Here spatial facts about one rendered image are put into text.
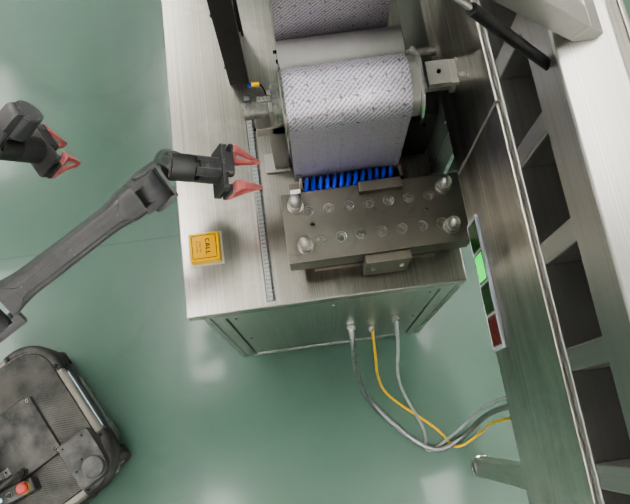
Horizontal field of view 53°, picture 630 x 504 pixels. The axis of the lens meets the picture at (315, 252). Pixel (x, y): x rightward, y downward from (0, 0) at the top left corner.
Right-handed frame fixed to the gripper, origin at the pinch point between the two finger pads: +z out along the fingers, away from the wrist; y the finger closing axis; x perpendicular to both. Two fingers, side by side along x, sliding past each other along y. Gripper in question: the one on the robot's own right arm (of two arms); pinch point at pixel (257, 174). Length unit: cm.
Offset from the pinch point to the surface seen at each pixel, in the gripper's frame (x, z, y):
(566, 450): 47, 21, 62
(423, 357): -71, 94, 32
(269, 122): 7.6, 0.5, -8.7
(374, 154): 14.6, 21.1, -0.2
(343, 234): 4.0, 17.1, 14.4
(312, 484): -94, 54, 70
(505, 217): 45, 22, 26
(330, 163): 8.5, 13.6, -0.1
